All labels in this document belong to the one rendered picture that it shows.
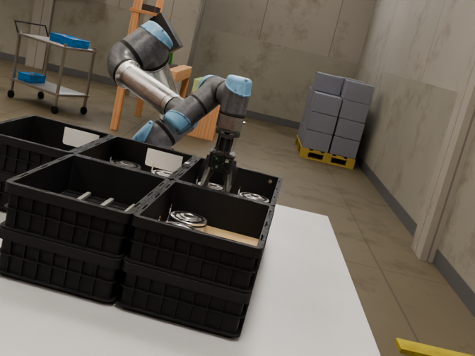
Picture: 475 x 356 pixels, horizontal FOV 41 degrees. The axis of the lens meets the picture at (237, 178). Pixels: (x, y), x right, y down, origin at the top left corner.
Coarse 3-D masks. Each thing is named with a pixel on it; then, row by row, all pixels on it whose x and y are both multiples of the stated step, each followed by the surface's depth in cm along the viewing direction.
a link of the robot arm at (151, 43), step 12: (144, 24) 209; (156, 24) 208; (132, 36) 206; (144, 36) 206; (156, 36) 207; (168, 36) 210; (132, 48) 204; (144, 48) 206; (156, 48) 208; (168, 48) 212; (144, 60) 207; (156, 60) 211; (168, 60) 216; (156, 72) 217; (168, 72) 221; (168, 84) 224
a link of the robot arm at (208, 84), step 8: (208, 80) 186; (216, 80) 184; (224, 80) 183; (200, 88) 184; (208, 88) 183; (216, 88) 181; (200, 96) 182; (208, 96) 183; (208, 104) 183; (216, 104) 185; (208, 112) 185
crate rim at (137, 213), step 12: (216, 192) 176; (144, 204) 150; (264, 204) 176; (132, 216) 142; (144, 228) 140; (156, 228) 140; (168, 228) 140; (180, 228) 139; (264, 228) 154; (192, 240) 139; (204, 240) 139; (216, 240) 139; (228, 240) 139; (264, 240) 144; (240, 252) 139; (252, 252) 138
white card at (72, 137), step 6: (66, 132) 220; (72, 132) 220; (78, 132) 220; (84, 132) 219; (66, 138) 221; (72, 138) 220; (78, 138) 220; (84, 138) 220; (90, 138) 220; (96, 138) 219; (66, 144) 221; (72, 144) 221; (78, 144) 221; (84, 144) 220
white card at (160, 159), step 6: (150, 150) 218; (156, 150) 218; (150, 156) 218; (156, 156) 218; (162, 156) 218; (168, 156) 217; (174, 156) 217; (180, 156) 217; (150, 162) 219; (156, 162) 218; (162, 162) 218; (168, 162) 218; (174, 162) 218; (180, 162) 217; (162, 168) 219; (168, 168) 218; (174, 168) 218
